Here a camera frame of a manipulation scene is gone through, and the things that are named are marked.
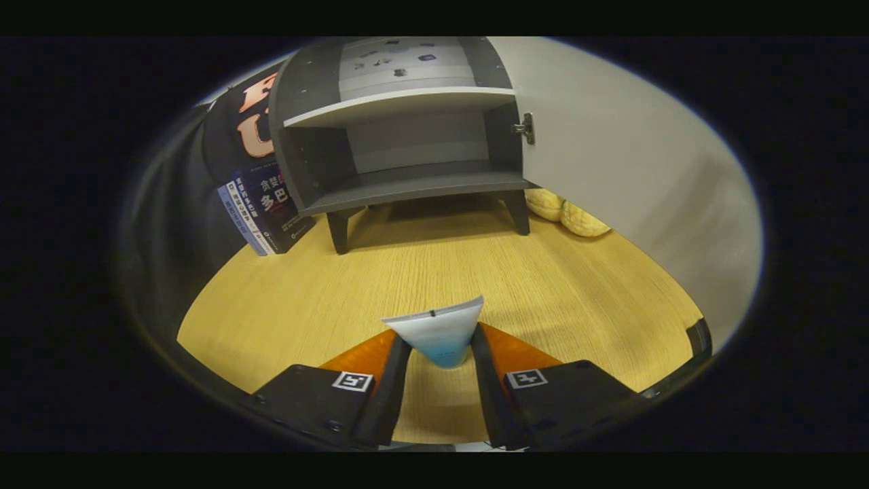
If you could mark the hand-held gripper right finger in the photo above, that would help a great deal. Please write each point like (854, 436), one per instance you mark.
(489, 401)

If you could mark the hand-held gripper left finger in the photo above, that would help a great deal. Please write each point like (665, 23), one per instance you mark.
(390, 401)

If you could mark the blue white squeeze tube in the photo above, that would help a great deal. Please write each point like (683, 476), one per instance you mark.
(441, 333)

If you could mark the white cabinet door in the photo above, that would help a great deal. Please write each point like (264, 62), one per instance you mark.
(611, 149)

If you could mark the grey wooden cabinet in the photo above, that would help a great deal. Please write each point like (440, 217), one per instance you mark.
(407, 183)

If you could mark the dark blue book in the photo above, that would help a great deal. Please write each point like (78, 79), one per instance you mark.
(271, 204)

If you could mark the metal door hinge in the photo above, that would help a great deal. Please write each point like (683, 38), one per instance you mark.
(526, 129)

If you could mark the black backdrop cloth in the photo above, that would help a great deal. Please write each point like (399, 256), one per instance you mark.
(163, 224)

